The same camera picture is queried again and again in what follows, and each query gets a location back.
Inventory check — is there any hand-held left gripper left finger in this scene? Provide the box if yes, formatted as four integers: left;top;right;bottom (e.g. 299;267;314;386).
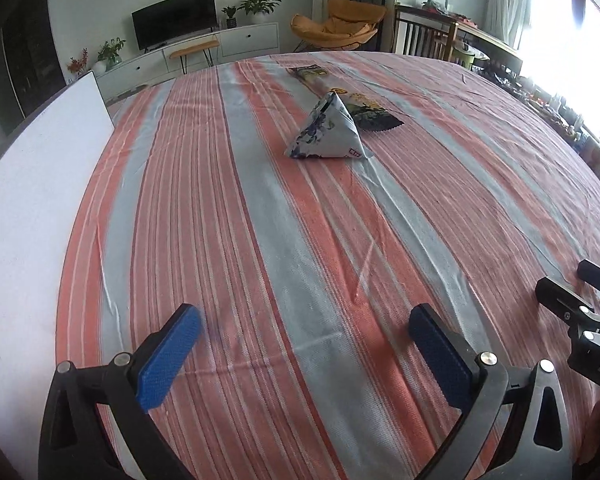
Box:
38;303;204;480

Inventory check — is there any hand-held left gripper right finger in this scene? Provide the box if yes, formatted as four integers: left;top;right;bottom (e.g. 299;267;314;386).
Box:
408;303;573;480

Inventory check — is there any orange grey striped tablecloth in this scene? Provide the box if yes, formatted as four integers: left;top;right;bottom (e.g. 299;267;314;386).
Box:
55;51;600;480

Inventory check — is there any row of windowsill trinkets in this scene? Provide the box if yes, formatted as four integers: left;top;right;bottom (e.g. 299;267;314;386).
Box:
480;60;600;201

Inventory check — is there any white board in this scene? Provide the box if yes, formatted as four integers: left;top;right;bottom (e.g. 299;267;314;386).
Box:
0;70;115;441

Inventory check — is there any blue white pyramid packet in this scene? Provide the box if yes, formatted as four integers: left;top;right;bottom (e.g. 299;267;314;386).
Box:
282;91;370;161

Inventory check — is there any black yellow snack packet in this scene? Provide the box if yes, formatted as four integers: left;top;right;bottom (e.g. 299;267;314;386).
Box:
286;64;405;133

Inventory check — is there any dark wooden table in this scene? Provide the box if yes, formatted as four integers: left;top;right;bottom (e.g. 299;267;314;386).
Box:
450;22;523;78

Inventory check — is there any green pot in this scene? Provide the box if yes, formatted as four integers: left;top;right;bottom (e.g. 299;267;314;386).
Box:
452;42;482;69

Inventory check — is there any white sheer curtain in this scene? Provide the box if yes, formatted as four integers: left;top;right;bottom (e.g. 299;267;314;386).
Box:
482;0;531;47

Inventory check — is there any dark wooden chair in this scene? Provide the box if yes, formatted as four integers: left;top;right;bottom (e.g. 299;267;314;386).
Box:
392;4;455;61

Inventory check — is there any red flower plant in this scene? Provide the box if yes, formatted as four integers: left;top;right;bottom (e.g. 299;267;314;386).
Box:
67;49;90;82

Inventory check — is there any wooden stool with metal legs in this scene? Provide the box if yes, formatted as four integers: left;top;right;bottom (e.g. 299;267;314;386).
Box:
169;40;221;75

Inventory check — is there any bushy green potted plant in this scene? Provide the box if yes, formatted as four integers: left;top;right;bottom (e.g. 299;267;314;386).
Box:
96;37;127;72

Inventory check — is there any white television cabinet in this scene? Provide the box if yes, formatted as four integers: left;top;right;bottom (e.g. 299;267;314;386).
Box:
94;22;281;102

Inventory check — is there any dark glass cabinet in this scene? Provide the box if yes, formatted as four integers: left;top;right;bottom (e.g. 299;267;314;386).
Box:
0;0;66;126

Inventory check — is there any black television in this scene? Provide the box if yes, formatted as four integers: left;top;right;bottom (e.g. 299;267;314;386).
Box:
131;0;218;51

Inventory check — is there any orange lounge chair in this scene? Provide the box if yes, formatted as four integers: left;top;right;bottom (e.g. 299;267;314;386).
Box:
290;0;388;53

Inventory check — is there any large green potted plant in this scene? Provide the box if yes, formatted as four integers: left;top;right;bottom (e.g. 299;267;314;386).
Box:
236;0;282;24

